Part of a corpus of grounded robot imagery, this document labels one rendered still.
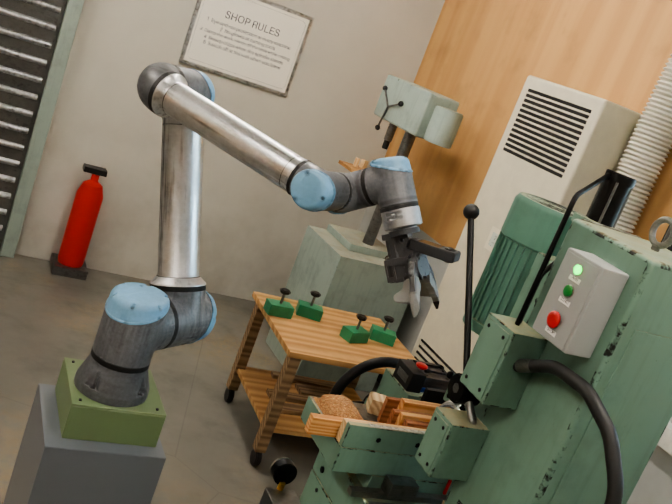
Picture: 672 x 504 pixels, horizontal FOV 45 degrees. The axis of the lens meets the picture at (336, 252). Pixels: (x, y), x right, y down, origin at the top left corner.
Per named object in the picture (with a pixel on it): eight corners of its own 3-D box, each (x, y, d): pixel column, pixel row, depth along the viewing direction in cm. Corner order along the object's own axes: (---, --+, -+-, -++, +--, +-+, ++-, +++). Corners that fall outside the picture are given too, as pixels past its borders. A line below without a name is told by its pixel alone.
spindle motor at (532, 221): (508, 325, 191) (563, 203, 183) (552, 361, 176) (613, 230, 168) (447, 312, 183) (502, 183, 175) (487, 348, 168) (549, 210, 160)
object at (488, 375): (491, 386, 161) (521, 319, 157) (515, 410, 153) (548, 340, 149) (456, 380, 157) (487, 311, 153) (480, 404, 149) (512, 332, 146)
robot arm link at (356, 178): (310, 177, 191) (356, 164, 185) (334, 179, 201) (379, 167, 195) (317, 216, 190) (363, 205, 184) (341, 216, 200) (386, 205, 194)
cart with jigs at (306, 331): (341, 414, 397) (388, 297, 382) (386, 485, 348) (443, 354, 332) (214, 394, 369) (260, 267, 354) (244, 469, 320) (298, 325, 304)
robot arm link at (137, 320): (79, 344, 204) (98, 281, 200) (127, 335, 219) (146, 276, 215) (121, 373, 198) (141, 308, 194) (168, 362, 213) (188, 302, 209)
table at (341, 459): (484, 425, 224) (493, 406, 222) (548, 494, 197) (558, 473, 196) (286, 395, 197) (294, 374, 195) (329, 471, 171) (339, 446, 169)
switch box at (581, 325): (556, 333, 148) (593, 253, 144) (590, 359, 139) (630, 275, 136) (530, 327, 145) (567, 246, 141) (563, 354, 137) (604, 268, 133)
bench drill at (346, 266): (335, 348, 478) (436, 91, 439) (381, 404, 426) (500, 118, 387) (261, 336, 454) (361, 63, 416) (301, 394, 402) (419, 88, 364)
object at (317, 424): (502, 454, 195) (509, 440, 194) (507, 459, 193) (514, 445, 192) (304, 428, 171) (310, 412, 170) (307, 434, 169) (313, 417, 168)
